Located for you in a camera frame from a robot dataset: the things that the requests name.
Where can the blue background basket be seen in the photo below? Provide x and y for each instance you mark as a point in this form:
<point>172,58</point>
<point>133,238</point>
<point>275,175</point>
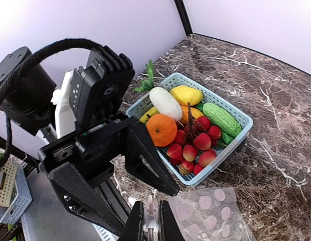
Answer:
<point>21,198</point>

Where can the yellow toy mango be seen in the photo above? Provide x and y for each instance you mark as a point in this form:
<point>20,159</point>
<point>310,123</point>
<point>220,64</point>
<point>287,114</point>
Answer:
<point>184,95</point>

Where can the orange toy fruit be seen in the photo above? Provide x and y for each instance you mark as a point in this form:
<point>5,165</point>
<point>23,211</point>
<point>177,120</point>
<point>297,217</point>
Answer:
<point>162,130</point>

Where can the beige perforated basket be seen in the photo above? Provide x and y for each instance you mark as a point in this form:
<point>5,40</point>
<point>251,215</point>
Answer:
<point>7,182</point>

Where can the black left corner frame post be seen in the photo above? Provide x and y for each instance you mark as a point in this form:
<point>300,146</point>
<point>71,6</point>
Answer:
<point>184,16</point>

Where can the green toy bitter gourd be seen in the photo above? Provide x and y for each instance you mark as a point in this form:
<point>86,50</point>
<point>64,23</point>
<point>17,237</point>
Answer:
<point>223,119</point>

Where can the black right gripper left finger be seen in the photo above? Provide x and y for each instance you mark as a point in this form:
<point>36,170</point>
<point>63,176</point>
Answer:
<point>133,229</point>

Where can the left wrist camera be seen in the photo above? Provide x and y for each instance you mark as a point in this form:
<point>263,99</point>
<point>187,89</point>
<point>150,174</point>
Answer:
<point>92,94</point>

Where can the red toy lychee bunch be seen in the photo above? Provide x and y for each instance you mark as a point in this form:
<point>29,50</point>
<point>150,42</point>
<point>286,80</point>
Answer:
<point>192,150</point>

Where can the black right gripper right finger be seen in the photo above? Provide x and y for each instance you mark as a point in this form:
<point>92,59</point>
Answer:
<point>168,227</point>

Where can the clear zip top bag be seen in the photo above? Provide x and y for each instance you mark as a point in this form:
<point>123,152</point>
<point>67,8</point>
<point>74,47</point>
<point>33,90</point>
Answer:
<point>209,214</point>

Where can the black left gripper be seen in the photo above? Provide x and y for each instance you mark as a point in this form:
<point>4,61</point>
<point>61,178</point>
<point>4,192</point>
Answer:
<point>81,160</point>

